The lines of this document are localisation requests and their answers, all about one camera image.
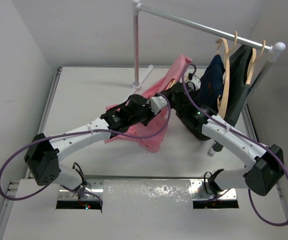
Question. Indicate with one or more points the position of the navy blue garment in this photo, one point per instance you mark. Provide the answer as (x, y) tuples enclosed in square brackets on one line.
[(212, 83)]

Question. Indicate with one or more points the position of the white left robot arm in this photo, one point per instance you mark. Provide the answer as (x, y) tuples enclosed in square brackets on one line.
[(44, 158)]

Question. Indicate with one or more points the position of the white metal clothes rack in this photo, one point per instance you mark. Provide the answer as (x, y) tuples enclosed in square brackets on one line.
[(163, 29)]

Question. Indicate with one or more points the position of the dark green garment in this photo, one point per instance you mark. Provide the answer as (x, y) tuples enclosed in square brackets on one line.
[(238, 91)]

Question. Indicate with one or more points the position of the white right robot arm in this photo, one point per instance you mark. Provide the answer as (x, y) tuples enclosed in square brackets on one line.
[(263, 165)]

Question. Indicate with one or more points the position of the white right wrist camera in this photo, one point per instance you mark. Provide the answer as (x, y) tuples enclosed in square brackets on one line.
[(194, 83)]

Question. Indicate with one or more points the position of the beige hanger with green garment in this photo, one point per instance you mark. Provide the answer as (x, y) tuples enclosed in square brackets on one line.
[(254, 59)]

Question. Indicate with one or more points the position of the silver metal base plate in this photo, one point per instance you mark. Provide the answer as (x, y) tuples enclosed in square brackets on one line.
[(126, 190)]

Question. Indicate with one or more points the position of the beige plastic hanger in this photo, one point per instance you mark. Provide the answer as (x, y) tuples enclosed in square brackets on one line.
[(171, 83)]

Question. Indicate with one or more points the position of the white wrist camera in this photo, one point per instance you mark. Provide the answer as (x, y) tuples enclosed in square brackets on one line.
[(157, 103), (194, 83)]

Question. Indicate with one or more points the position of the beige hanger with blue garment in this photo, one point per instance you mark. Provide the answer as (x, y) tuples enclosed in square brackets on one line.
[(222, 104)]

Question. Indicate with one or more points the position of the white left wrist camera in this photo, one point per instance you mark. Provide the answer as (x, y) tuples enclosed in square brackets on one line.
[(157, 103)]

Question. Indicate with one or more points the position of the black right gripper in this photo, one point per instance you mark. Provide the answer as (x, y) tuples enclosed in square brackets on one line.
[(169, 92)]

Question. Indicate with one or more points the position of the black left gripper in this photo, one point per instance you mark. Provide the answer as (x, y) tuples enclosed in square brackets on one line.
[(150, 114)]

